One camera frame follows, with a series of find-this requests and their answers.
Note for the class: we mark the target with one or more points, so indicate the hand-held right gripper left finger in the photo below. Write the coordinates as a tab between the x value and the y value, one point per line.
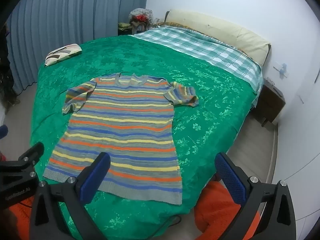
98	172

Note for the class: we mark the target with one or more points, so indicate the white wall fixture blue clip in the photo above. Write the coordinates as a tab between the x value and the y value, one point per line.
282	70

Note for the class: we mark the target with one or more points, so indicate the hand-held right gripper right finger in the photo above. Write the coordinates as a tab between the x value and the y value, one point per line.
230	175

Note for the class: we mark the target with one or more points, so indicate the pile of clothes with hat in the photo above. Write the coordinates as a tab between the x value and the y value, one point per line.
141	15

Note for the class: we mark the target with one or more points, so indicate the geometric patterned cushion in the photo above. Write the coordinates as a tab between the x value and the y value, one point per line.
62	55

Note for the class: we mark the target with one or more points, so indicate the green floral bedspread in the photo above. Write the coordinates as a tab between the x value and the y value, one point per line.
215	110

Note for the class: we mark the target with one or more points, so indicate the dark wooden nightstand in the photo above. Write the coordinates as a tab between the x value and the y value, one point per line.
271	102

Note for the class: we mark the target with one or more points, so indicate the olive green cloth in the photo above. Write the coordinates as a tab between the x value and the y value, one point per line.
123	26

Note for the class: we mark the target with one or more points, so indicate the green checked bed sheet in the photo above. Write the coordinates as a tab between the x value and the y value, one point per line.
205	47

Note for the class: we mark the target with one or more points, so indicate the striped knit t-shirt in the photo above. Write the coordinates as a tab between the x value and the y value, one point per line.
120	130

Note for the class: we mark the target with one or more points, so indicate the blue-grey pleated curtain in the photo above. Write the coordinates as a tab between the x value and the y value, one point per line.
70	15

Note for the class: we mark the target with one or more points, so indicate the dark clutter pile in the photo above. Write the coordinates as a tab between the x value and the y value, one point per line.
7	80

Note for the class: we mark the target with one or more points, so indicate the cream pillow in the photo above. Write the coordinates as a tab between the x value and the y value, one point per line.
225	30

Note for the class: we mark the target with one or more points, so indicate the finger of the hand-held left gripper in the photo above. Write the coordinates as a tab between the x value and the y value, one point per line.
30	156
2	131

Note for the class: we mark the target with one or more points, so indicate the orange fuzzy rug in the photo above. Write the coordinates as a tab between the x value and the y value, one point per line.
217	205

